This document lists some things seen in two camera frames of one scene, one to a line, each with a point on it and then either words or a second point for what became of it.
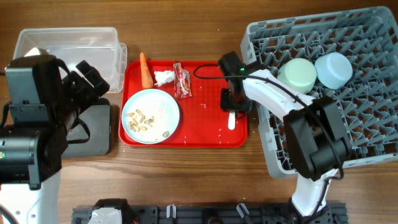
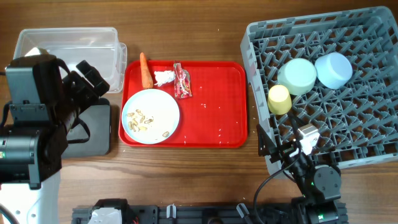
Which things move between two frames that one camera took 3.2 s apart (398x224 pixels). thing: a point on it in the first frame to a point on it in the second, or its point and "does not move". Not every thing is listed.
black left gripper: [89, 94] does not move
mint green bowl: [299, 74] does not move
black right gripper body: [230, 102] to [281, 150]
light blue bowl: [334, 70] does not move
